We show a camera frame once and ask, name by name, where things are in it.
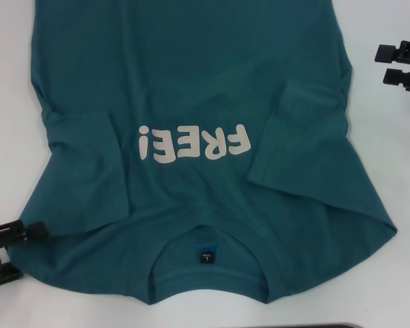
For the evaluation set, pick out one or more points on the black flat panel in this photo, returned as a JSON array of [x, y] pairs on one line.
[[311, 326]]

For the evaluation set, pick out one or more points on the teal FREE print t-shirt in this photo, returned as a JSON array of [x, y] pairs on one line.
[[191, 68]]

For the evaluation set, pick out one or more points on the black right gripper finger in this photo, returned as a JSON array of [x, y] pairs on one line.
[[403, 79], [396, 53]]

